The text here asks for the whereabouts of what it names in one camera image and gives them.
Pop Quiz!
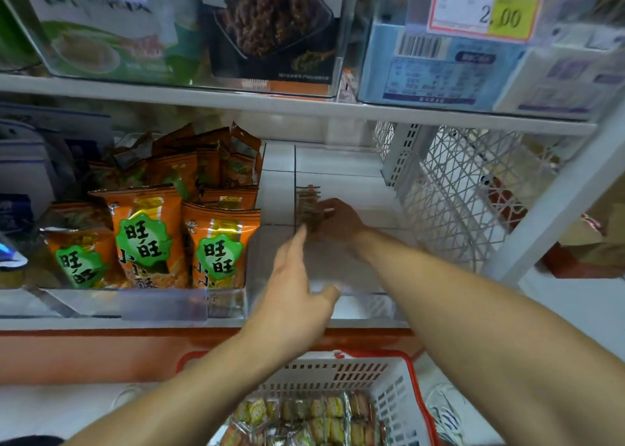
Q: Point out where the person's left hand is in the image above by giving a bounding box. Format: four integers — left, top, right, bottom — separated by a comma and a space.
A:
249, 224, 343, 359

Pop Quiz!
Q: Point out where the person's right hand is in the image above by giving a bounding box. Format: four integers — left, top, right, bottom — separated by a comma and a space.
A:
305, 197, 377, 257

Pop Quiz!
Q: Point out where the row of small snack packets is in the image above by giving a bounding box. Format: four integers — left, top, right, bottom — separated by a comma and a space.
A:
296, 185, 324, 232

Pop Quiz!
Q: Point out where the white basket with red rim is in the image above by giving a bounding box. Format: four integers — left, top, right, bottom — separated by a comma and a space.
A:
176, 350, 441, 446

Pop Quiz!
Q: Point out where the pile of small snack packets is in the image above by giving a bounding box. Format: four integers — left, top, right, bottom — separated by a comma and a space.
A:
219, 392, 377, 446

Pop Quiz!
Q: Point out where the white metal shelf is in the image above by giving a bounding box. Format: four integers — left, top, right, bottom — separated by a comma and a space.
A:
0, 0, 625, 339

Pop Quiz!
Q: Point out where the person's right forearm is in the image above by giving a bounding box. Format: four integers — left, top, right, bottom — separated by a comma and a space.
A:
354, 228, 625, 446

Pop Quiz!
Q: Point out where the person's left forearm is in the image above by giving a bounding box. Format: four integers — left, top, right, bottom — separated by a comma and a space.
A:
63, 328, 285, 446

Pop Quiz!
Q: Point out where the clear plastic shelf front guard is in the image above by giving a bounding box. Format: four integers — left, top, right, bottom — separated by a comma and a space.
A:
0, 287, 250, 323

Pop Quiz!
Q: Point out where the person's right shoe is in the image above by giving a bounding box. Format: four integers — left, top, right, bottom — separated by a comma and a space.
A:
424, 382, 504, 446

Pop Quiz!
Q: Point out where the orange shelf base panel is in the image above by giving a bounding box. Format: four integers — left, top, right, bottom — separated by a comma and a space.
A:
0, 326, 426, 385

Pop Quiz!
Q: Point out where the white perforated side panel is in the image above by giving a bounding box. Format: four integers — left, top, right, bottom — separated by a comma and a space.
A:
374, 121, 577, 274

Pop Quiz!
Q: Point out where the group of orange snack bags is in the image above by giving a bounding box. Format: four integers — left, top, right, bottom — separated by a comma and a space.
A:
39, 123, 265, 291

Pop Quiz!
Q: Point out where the blue product box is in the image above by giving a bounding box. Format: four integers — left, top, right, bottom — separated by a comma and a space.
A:
358, 0, 548, 110

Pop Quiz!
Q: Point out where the black product box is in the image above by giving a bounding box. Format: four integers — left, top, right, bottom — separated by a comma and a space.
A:
195, 0, 348, 99

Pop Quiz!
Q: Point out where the yellow white price tag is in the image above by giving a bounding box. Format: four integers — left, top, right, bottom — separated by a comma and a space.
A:
428, 0, 548, 42

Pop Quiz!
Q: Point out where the blue white snack bag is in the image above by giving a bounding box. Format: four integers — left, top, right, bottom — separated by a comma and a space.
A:
0, 231, 31, 271

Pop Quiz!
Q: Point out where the green white product box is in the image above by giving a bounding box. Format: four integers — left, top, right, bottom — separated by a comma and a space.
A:
24, 0, 201, 86

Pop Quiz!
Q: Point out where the dark green product bag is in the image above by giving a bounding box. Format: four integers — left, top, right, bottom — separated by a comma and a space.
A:
0, 0, 45, 71

